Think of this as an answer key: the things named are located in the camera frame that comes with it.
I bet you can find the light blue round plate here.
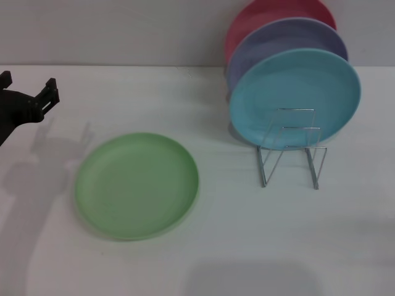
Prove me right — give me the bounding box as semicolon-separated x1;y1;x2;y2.
228;47;362;151

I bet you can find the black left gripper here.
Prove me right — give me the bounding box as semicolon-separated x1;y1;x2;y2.
0;70;60;147

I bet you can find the silver wire plate rack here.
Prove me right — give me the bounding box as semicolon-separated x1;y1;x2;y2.
256;107;328;190

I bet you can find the red round plate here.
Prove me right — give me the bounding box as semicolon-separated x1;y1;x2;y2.
224;0;338;65

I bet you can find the green round plate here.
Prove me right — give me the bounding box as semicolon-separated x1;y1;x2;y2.
73;132;201;242

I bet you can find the purple round plate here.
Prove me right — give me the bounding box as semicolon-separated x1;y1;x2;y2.
225;17;349;94

